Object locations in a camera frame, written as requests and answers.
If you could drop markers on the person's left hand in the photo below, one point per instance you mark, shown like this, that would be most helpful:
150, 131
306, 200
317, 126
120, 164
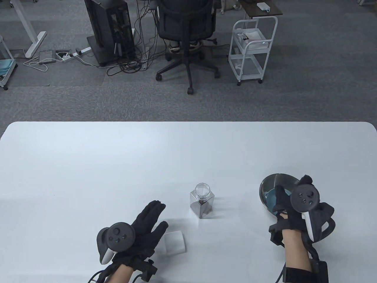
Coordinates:
145, 228

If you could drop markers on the black computer tower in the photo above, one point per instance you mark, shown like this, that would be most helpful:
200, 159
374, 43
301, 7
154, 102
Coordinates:
103, 23

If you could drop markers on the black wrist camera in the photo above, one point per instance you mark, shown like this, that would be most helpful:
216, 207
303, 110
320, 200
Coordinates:
275, 235
148, 269

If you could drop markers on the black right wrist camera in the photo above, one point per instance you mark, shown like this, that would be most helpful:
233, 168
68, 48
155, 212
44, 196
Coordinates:
275, 235

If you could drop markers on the clear square coffee jar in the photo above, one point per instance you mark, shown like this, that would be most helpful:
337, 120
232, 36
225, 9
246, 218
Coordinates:
203, 191

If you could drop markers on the white square jar lid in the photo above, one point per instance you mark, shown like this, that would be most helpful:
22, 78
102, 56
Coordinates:
176, 243

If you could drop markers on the person's left forearm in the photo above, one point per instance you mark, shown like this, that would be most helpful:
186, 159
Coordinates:
122, 275

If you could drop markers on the white power strip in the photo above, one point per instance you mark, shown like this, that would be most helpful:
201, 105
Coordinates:
84, 50

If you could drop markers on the small white device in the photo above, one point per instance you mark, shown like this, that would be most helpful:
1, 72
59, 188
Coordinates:
262, 6

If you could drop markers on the black office chair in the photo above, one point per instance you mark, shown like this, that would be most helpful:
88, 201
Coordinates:
185, 26

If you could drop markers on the person's right hand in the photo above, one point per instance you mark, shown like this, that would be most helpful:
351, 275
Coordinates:
284, 212

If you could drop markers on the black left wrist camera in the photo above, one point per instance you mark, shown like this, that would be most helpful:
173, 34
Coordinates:
148, 269

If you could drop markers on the white rolling cart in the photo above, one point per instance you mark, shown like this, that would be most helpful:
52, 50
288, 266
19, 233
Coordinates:
250, 44

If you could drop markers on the blue plastic funnel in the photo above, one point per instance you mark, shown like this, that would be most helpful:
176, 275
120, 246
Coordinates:
269, 199

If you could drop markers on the thin white desk leg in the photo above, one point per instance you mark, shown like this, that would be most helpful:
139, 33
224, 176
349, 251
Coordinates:
146, 57

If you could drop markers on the black hand controller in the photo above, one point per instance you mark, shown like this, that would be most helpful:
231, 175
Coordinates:
304, 197
117, 234

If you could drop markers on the brown side table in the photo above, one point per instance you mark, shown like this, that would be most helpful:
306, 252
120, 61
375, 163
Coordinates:
259, 12

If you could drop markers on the person's right forearm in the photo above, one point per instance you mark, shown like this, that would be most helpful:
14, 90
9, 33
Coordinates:
294, 250

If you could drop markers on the stainless steel bowl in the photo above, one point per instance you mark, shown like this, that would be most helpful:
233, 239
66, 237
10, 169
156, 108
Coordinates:
282, 179

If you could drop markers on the white cart with blue tray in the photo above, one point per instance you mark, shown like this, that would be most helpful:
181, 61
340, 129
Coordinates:
6, 66

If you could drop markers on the black right forearm sensor box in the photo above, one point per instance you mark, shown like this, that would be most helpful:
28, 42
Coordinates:
319, 271

